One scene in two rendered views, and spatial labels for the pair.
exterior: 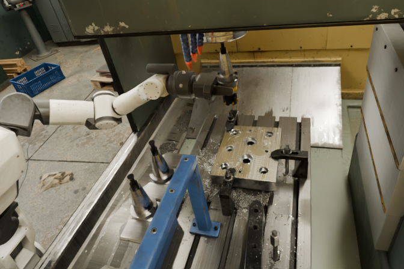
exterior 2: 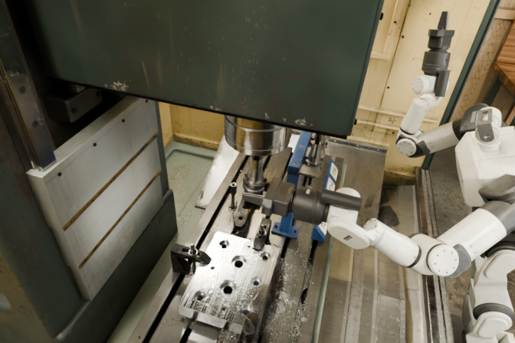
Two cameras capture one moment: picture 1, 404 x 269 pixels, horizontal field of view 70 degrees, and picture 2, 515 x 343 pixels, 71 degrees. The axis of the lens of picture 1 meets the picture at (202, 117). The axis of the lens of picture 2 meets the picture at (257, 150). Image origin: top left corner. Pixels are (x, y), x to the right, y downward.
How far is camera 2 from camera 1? 152 cm
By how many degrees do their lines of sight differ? 108
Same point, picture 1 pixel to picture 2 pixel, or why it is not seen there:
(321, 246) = not seen: hidden behind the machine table
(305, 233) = (205, 217)
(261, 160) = (223, 256)
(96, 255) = (394, 271)
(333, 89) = not seen: outside the picture
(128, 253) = (361, 264)
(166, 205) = (303, 139)
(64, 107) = (470, 219)
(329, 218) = not seen: hidden behind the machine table
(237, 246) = (259, 216)
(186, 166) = (294, 158)
